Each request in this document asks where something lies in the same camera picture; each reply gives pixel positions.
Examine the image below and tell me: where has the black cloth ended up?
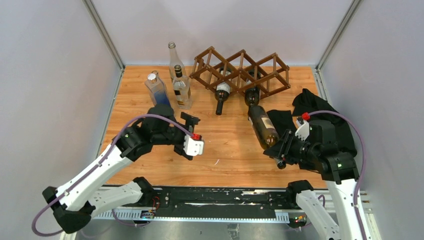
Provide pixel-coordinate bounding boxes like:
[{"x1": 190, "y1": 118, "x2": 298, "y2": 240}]
[{"x1": 267, "y1": 88, "x2": 358, "y2": 157}]

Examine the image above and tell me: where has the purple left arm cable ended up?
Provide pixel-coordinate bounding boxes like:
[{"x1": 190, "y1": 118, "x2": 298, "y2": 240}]
[{"x1": 31, "y1": 114, "x2": 196, "y2": 237}]

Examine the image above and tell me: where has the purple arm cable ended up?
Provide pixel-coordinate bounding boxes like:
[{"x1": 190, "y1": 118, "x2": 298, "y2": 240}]
[
  {"x1": 31, "y1": 114, "x2": 196, "y2": 237},
  {"x1": 306, "y1": 110, "x2": 369, "y2": 240}
]

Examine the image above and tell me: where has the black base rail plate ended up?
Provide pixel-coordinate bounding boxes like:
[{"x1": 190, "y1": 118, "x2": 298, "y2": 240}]
[{"x1": 126, "y1": 186, "x2": 304, "y2": 221}]

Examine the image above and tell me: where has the clear bottle with dark label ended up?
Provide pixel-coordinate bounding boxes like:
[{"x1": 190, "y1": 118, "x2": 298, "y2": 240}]
[{"x1": 168, "y1": 41, "x2": 187, "y2": 80}]

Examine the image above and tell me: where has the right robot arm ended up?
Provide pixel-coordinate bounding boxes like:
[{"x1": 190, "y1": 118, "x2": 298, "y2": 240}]
[{"x1": 263, "y1": 120, "x2": 372, "y2": 240}]

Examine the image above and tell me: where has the clear whisky bottle black label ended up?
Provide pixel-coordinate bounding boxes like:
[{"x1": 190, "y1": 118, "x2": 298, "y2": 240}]
[{"x1": 172, "y1": 64, "x2": 193, "y2": 110}]

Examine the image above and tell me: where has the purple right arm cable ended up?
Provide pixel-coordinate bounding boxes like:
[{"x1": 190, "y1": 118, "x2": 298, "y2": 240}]
[{"x1": 306, "y1": 110, "x2": 369, "y2": 240}]

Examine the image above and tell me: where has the blue square bottle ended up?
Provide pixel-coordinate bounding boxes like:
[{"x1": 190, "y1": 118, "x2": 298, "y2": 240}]
[{"x1": 144, "y1": 70, "x2": 171, "y2": 107}]

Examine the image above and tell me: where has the dark wine bottle white label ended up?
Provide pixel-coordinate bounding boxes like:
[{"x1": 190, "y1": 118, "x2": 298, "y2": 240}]
[{"x1": 214, "y1": 81, "x2": 231, "y2": 116}]

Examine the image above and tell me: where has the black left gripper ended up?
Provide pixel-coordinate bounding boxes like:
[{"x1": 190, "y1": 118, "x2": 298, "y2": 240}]
[{"x1": 153, "y1": 112, "x2": 200, "y2": 154}]

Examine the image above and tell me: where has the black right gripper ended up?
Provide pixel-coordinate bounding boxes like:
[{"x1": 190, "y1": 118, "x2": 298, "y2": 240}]
[{"x1": 263, "y1": 128, "x2": 318, "y2": 164}]

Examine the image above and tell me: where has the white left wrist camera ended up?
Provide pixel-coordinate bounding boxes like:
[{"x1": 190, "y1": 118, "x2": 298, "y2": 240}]
[{"x1": 183, "y1": 133, "x2": 205, "y2": 157}]

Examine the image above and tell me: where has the brown wooden wine rack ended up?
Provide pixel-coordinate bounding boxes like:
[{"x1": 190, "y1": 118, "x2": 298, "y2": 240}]
[{"x1": 189, "y1": 46, "x2": 291, "y2": 100}]

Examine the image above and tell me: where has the dark wine bottle silver neck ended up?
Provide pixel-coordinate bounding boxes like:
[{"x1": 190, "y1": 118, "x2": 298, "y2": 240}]
[{"x1": 247, "y1": 105, "x2": 286, "y2": 170}]

